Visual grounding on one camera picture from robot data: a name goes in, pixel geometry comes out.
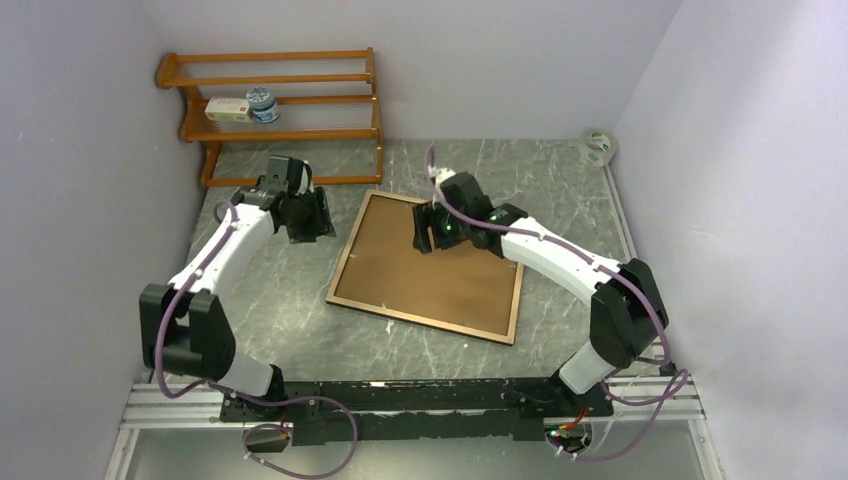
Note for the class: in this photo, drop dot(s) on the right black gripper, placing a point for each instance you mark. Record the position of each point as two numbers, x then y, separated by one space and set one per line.
425 216

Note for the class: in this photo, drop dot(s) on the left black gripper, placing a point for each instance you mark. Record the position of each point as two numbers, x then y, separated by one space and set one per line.
320 223

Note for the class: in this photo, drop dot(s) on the wooden picture frame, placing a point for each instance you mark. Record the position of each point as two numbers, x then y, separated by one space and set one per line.
424 272

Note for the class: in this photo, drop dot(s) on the brown cardboard backing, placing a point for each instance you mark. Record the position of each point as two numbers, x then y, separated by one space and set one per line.
424 272

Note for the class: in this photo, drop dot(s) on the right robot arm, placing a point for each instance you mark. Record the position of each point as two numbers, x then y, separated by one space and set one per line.
626 310

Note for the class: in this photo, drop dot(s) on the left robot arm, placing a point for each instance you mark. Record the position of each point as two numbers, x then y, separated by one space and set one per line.
184 326

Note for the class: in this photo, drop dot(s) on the wooden shelf rack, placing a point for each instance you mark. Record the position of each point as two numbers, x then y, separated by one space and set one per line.
279 99

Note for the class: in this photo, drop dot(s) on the blue white jar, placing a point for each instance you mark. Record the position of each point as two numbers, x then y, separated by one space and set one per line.
263 105

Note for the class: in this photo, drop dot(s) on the white red box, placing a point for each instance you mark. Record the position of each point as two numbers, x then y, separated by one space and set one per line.
228 109

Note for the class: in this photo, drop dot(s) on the clear tape roll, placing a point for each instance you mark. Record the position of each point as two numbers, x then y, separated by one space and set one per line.
597 147

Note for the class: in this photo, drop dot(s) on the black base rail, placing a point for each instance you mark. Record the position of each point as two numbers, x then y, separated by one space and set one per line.
521 408

